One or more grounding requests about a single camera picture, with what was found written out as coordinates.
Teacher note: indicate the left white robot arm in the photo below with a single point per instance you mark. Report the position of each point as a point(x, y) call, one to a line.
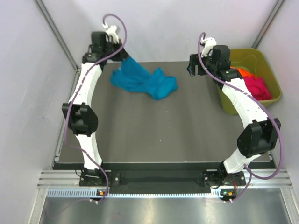
point(80, 119)

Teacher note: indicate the corner aluminium post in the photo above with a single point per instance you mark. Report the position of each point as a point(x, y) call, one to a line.
point(268, 22)
point(50, 22)

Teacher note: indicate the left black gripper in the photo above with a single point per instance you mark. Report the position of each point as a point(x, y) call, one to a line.
point(122, 54)

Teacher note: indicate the blue t shirt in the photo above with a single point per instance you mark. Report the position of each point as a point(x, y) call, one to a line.
point(132, 77)

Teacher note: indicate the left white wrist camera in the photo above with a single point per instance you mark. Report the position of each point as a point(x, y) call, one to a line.
point(111, 31)

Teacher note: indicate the orange t shirt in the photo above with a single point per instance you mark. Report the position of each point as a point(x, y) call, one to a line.
point(245, 73)

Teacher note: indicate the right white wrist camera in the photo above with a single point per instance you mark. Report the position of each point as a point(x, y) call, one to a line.
point(207, 43)

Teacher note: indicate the magenta t shirt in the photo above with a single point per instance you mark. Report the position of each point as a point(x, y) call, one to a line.
point(257, 88)

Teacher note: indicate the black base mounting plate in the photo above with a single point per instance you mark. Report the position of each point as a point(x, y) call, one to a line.
point(205, 178)

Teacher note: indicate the grey slotted cable duct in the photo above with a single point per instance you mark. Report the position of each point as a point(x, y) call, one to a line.
point(99, 193)

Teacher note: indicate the left corner aluminium post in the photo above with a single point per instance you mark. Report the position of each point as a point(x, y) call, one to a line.
point(50, 22)

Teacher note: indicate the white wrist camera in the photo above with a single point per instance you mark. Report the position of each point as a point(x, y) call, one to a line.
point(207, 43)
point(111, 31)

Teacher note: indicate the aluminium frame rail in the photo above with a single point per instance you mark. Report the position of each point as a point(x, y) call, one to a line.
point(69, 178)

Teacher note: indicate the right corner aluminium post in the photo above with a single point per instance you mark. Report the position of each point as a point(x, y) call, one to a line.
point(268, 22)

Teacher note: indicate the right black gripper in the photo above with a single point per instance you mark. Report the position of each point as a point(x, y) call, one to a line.
point(194, 60)

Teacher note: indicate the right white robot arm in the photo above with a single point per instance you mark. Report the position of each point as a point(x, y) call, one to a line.
point(261, 132)

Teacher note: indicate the olive green plastic bin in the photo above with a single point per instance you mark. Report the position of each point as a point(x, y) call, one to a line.
point(254, 61)

